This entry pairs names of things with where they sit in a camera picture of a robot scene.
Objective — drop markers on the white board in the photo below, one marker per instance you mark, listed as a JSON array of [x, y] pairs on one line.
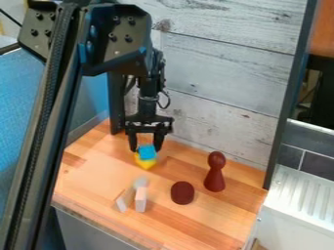
[[226, 65]]

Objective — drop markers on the yellow cube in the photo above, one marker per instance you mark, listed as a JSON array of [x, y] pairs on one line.
[[146, 163]]

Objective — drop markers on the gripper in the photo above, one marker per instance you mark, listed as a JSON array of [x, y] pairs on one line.
[[148, 122]]

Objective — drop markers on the dark red pawn block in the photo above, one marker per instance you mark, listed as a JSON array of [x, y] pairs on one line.
[[215, 174]]

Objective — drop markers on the white rectangular block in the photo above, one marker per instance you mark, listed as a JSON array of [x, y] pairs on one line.
[[123, 200], [141, 200]]

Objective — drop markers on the blue cube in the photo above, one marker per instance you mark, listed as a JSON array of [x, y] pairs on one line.
[[147, 152]]

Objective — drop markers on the toy sink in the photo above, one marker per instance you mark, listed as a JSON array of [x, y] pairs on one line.
[[300, 195]]

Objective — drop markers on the dark red rounded block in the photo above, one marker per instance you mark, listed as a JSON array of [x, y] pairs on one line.
[[182, 192]]

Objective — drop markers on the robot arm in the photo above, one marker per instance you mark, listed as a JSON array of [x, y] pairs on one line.
[[115, 39]]

